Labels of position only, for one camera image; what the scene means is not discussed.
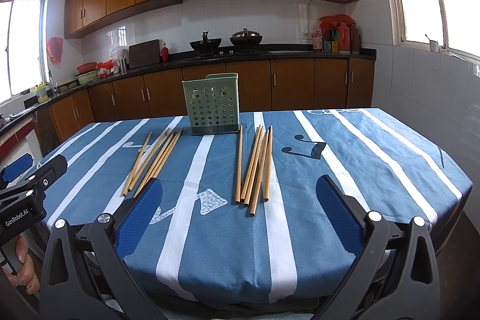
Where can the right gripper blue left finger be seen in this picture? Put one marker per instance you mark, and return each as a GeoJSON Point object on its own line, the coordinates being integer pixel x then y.
{"type": "Point", "coordinates": [133, 217]}

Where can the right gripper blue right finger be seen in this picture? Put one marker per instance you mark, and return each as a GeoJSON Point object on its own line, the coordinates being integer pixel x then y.
{"type": "Point", "coordinates": [347, 227]}

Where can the wooden chopstick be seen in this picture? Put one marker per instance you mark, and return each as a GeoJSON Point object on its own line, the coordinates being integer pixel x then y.
{"type": "Point", "coordinates": [134, 169]}
{"type": "Point", "coordinates": [254, 166]}
{"type": "Point", "coordinates": [140, 167]}
{"type": "Point", "coordinates": [267, 168]}
{"type": "Point", "coordinates": [250, 163]}
{"type": "Point", "coordinates": [167, 153]}
{"type": "Point", "coordinates": [237, 193]}
{"type": "Point", "coordinates": [258, 178]}
{"type": "Point", "coordinates": [156, 161]}

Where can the black kitchen countertop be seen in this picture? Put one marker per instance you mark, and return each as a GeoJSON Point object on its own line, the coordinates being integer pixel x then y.
{"type": "Point", "coordinates": [189, 59]}

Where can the person's left hand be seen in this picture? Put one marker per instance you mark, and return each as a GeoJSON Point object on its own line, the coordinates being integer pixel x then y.
{"type": "Point", "coordinates": [26, 276]}

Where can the blue white striped tablecloth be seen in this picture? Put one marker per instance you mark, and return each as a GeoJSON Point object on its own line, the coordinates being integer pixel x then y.
{"type": "Point", "coordinates": [239, 221]}

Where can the yellow detergent bottle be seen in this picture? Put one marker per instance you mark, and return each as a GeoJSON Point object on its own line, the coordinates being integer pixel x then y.
{"type": "Point", "coordinates": [41, 92]}

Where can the lower wooden base cabinets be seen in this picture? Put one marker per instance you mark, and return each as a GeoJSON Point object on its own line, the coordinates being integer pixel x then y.
{"type": "Point", "coordinates": [270, 84]}

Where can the green plastic basin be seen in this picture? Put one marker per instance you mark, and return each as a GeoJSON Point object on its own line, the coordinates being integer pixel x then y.
{"type": "Point", "coordinates": [85, 78]}

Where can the green perforated utensil holder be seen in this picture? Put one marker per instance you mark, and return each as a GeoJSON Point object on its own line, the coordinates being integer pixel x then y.
{"type": "Point", "coordinates": [212, 104]}

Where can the red plastic basin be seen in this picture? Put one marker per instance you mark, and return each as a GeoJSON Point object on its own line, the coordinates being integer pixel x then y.
{"type": "Point", "coordinates": [87, 67]}

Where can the dark wooden cutting board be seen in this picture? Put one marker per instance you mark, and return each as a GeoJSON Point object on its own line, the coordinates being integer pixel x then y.
{"type": "Point", "coordinates": [144, 54]}

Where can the red bottle on counter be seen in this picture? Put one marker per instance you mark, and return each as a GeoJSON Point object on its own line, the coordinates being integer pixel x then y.
{"type": "Point", "coordinates": [164, 52]}

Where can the red bags and condiment bottles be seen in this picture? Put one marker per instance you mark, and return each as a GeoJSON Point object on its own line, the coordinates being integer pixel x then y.
{"type": "Point", "coordinates": [336, 34]}

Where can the left window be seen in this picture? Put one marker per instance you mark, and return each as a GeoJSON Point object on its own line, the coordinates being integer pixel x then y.
{"type": "Point", "coordinates": [22, 65]}

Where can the white cup on windowsill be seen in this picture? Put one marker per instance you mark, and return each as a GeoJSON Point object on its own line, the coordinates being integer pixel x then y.
{"type": "Point", "coordinates": [434, 46]}

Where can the black wok with lid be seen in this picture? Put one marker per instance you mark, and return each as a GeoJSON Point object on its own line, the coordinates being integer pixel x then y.
{"type": "Point", "coordinates": [246, 39]}

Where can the red plastic bag on wall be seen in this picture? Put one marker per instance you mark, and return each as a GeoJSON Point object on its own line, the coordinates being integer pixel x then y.
{"type": "Point", "coordinates": [55, 49]}

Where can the black wok with handle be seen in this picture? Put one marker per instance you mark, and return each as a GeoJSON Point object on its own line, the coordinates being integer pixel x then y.
{"type": "Point", "coordinates": [206, 45]}

